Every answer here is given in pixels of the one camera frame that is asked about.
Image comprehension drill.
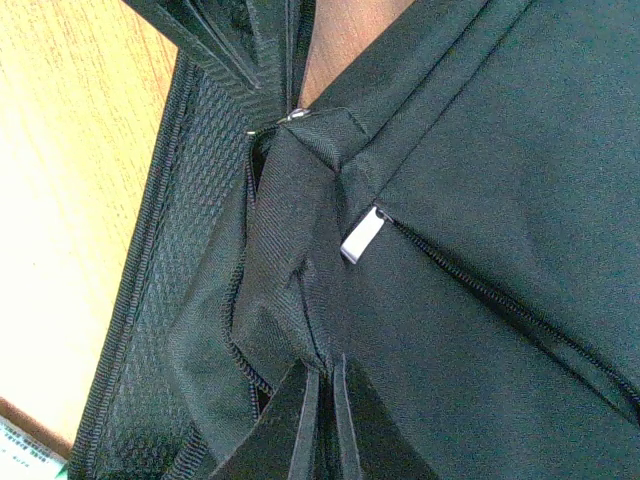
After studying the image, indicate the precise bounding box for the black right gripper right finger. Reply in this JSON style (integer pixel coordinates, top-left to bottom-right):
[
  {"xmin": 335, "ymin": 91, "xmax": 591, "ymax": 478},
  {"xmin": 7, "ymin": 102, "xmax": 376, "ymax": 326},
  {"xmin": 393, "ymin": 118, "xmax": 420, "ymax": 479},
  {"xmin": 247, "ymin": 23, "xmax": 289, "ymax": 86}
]
[{"xmin": 333, "ymin": 355, "xmax": 363, "ymax": 480}]

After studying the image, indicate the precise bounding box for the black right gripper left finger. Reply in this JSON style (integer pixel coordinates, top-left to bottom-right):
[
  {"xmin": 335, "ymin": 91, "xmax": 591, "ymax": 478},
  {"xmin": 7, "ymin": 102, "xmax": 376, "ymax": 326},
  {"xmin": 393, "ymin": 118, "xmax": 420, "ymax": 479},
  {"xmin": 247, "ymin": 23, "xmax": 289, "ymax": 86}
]
[{"xmin": 288, "ymin": 371, "xmax": 320, "ymax": 480}]

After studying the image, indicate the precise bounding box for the black student backpack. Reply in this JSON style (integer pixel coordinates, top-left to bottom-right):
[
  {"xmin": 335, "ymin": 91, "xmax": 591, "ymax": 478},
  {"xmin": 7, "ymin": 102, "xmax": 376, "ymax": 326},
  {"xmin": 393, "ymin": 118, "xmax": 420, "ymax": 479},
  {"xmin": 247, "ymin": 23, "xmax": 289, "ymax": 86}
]
[{"xmin": 68, "ymin": 1, "xmax": 639, "ymax": 479}]

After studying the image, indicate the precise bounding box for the white green glue stick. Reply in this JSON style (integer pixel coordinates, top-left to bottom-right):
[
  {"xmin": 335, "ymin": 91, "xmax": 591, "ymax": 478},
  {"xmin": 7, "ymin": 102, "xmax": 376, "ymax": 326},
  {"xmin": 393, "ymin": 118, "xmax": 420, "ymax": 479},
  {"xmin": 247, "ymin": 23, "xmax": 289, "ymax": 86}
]
[{"xmin": 0, "ymin": 417, "xmax": 68, "ymax": 480}]

